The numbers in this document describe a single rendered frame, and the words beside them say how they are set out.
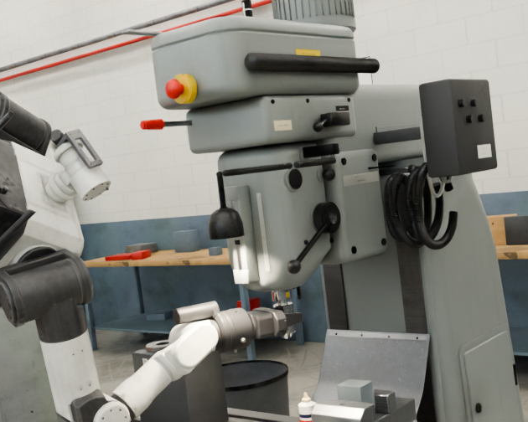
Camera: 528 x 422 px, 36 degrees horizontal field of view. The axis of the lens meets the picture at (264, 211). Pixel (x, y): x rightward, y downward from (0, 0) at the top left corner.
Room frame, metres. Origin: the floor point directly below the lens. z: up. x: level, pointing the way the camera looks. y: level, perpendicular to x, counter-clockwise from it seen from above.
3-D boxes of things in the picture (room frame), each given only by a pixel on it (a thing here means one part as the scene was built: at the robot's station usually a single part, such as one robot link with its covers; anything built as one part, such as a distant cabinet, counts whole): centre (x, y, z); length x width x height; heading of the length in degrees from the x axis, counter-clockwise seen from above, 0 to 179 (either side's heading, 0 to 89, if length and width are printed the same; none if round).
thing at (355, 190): (1.97, -0.15, 1.47); 0.24 x 0.19 x 0.26; 50
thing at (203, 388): (2.05, 0.27, 1.06); 0.22 x 0.12 x 0.20; 43
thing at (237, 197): (1.74, 0.05, 1.45); 0.04 x 0.04 x 0.21; 50
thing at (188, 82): (1.65, 0.13, 1.76); 0.06 x 0.02 x 0.06; 50
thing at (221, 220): (1.66, 0.08, 1.48); 0.07 x 0.07 x 0.06
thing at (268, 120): (1.86, -0.05, 1.68); 0.34 x 0.24 x 0.10; 140
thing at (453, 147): (1.84, -0.47, 1.62); 0.20 x 0.09 x 0.21; 140
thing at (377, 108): (2.21, -0.34, 1.66); 0.80 x 0.23 x 0.20; 140
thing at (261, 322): (1.78, 0.06, 1.23); 0.13 x 0.12 x 0.10; 31
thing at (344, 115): (1.79, -0.16, 1.66); 0.12 x 0.04 x 0.04; 140
